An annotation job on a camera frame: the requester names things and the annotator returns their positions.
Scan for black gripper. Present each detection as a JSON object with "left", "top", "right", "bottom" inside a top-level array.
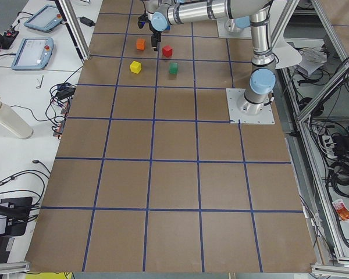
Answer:
[{"left": 151, "top": 30, "right": 162, "bottom": 52}]

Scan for red block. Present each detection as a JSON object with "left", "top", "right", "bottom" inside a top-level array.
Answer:
[{"left": 162, "top": 45, "right": 173, "bottom": 58}]

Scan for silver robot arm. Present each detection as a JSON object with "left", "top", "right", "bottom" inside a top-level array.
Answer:
[
  {"left": 225, "top": 16, "right": 250, "bottom": 33},
  {"left": 137, "top": 0, "right": 276, "bottom": 116}
]

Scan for orange block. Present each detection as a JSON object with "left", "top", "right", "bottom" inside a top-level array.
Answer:
[{"left": 136, "top": 38, "right": 146, "bottom": 51}]

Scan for green block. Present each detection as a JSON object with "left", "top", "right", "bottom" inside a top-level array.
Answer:
[{"left": 169, "top": 62, "right": 179, "bottom": 74}]

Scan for yellow block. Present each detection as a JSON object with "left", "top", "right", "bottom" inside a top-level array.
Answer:
[{"left": 130, "top": 60, "right": 142, "bottom": 74}]

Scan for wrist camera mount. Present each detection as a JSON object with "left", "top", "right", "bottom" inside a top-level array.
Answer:
[{"left": 137, "top": 13, "right": 149, "bottom": 29}]

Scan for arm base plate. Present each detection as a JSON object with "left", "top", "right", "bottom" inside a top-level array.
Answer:
[
  {"left": 216, "top": 16, "right": 251, "bottom": 40},
  {"left": 226, "top": 88, "right": 275, "bottom": 125}
]

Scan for aluminium frame post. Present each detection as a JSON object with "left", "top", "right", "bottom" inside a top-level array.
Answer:
[{"left": 55, "top": 0, "right": 90, "bottom": 61}]

